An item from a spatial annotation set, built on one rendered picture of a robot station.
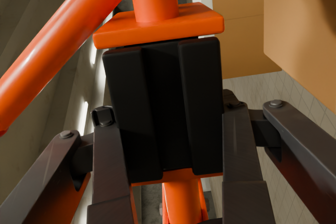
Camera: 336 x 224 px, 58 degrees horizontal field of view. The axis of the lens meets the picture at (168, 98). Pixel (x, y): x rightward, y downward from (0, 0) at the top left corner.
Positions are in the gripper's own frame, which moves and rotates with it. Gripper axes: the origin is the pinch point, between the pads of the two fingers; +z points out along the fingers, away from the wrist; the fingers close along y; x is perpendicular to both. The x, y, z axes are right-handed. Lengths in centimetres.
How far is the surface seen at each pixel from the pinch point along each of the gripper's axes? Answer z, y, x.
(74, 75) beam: 704, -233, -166
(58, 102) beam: 621, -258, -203
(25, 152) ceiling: 459, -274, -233
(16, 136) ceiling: 448, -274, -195
